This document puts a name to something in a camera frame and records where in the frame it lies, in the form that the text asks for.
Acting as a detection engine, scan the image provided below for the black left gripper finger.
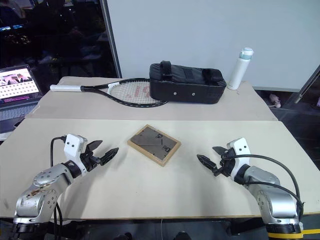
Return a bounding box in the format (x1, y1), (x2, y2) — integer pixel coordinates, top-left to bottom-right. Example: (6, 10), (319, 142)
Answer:
(87, 140), (104, 154)
(99, 147), (120, 166)

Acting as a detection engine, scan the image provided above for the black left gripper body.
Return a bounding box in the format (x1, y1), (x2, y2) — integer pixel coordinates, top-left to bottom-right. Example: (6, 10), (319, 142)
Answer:
(79, 145), (103, 173)

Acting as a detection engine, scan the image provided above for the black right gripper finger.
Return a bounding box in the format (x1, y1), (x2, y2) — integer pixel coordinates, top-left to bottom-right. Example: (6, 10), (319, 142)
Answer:
(212, 146), (231, 157)
(196, 154), (218, 174)

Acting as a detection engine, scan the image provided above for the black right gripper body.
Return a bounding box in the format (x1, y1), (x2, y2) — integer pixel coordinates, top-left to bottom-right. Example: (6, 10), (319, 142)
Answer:
(213, 147), (237, 178)

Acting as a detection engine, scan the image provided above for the open laptop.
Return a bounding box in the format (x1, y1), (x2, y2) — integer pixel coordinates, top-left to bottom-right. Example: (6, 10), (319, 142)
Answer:
(0, 64), (45, 135)

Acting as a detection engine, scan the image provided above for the black white tennis racket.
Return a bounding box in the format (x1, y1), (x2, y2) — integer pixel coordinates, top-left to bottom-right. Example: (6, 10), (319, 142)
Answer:
(49, 77), (169, 109)

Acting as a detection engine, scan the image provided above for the pink object on floor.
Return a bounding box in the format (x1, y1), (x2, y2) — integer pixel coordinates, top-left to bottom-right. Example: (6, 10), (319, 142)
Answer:
(268, 93), (283, 109)

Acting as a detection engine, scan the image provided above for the black padded bag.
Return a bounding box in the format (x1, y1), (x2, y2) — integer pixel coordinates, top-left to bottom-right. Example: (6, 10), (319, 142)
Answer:
(148, 60), (228, 106)

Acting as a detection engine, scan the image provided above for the white water bottle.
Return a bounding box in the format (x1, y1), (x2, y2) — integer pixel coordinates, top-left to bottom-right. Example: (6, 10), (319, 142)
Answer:
(226, 46), (255, 91)

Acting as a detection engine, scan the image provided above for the slanted grey metal bar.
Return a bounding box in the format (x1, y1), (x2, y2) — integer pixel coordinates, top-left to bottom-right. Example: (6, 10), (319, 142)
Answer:
(294, 63), (320, 105)

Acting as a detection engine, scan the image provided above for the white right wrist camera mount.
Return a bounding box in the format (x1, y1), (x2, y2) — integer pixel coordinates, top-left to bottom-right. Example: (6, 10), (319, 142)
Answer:
(225, 136), (252, 176)

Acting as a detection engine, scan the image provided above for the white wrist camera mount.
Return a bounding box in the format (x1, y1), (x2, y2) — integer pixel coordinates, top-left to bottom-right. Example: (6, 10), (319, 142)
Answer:
(63, 133), (89, 174)
(225, 136), (252, 176)

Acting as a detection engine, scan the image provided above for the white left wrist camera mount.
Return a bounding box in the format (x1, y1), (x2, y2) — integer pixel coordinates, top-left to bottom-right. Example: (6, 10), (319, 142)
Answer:
(63, 133), (89, 174)

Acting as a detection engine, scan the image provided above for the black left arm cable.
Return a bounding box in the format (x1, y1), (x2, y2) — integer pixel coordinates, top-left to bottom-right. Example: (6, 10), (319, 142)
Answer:
(49, 135), (68, 228)

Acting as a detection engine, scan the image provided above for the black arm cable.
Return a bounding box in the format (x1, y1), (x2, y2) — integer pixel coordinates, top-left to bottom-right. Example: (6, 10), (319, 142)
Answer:
(222, 154), (306, 222)
(49, 135), (68, 228)

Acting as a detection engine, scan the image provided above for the wooden picture frame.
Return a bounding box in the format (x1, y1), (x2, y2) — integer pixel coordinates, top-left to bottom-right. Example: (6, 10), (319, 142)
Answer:
(127, 123), (182, 168)

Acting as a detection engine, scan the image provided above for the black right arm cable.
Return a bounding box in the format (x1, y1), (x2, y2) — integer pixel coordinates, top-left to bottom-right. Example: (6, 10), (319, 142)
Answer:
(222, 154), (306, 222)

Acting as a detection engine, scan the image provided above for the grey metal window post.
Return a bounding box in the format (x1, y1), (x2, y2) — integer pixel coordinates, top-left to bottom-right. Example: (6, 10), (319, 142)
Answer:
(100, 0), (123, 79)

